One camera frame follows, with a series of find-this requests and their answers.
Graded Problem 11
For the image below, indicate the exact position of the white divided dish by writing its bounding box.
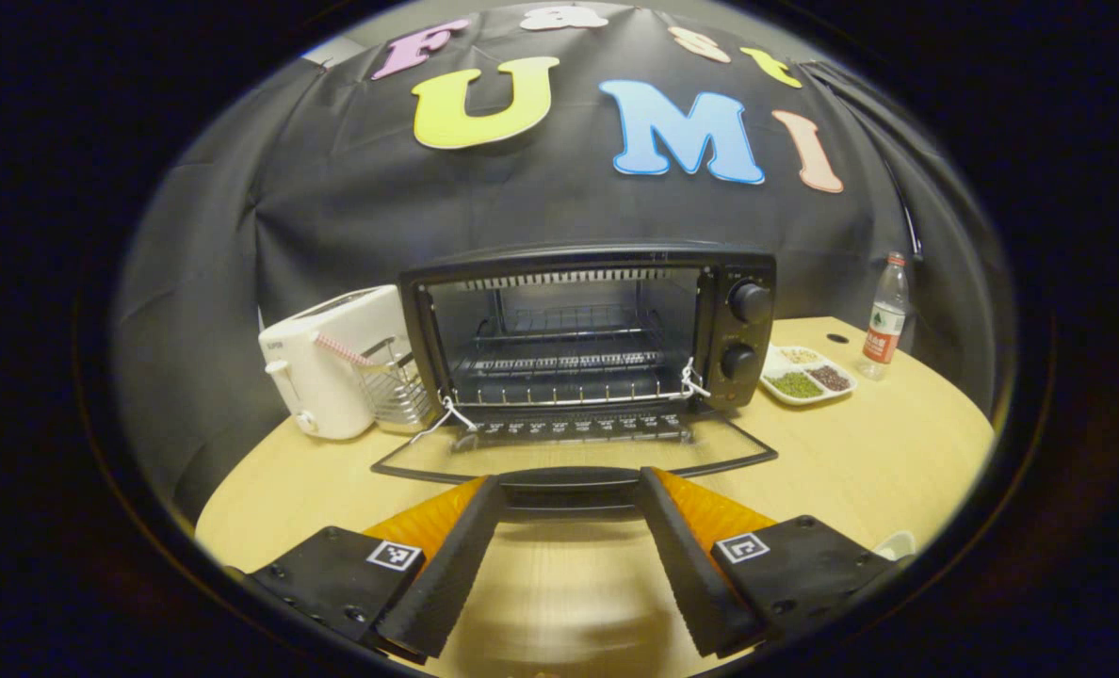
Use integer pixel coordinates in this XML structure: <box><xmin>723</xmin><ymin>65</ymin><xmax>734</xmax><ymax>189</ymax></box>
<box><xmin>759</xmin><ymin>344</ymin><xmax>859</xmax><ymax>408</ymax></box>

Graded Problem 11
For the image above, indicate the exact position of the pile of green mung beans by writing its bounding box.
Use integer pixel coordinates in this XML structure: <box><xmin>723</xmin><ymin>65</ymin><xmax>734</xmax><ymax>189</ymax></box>
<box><xmin>768</xmin><ymin>371</ymin><xmax>823</xmax><ymax>400</ymax></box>

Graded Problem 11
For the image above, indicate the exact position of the black electric oven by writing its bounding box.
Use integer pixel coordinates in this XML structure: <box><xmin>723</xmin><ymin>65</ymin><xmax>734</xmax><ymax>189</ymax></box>
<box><xmin>370</xmin><ymin>242</ymin><xmax>780</xmax><ymax>515</ymax></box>

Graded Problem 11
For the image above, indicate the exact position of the metal wire basket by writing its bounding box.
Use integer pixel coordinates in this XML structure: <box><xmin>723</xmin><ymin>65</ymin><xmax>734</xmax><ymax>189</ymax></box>
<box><xmin>356</xmin><ymin>336</ymin><xmax>439</xmax><ymax>435</ymax></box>

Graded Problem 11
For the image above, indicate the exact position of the red white striped straw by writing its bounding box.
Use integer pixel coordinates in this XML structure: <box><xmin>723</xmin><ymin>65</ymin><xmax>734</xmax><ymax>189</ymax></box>
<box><xmin>314</xmin><ymin>331</ymin><xmax>378</xmax><ymax>369</ymax></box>

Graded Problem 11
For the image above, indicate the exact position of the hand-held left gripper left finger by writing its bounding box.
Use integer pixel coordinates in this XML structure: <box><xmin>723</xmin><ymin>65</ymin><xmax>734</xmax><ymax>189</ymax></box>
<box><xmin>237</xmin><ymin>475</ymin><xmax>508</xmax><ymax>661</ymax></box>

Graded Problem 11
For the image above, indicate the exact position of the clear plastic water bottle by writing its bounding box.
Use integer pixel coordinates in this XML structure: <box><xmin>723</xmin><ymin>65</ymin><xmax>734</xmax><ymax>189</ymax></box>
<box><xmin>860</xmin><ymin>250</ymin><xmax>910</xmax><ymax>381</ymax></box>

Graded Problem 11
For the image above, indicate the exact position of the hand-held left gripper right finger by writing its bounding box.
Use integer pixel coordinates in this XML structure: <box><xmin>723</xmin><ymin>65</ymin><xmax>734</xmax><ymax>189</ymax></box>
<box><xmin>638</xmin><ymin>466</ymin><xmax>911</xmax><ymax>659</ymax></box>

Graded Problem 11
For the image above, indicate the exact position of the white toaster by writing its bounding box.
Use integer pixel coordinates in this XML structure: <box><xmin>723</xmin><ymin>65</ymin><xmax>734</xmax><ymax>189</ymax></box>
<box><xmin>257</xmin><ymin>284</ymin><xmax>411</xmax><ymax>442</ymax></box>

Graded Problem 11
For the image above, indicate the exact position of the black backdrop cloth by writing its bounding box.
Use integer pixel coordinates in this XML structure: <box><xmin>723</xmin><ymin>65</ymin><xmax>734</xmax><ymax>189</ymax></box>
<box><xmin>110</xmin><ymin>3</ymin><xmax>1014</xmax><ymax>521</ymax></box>

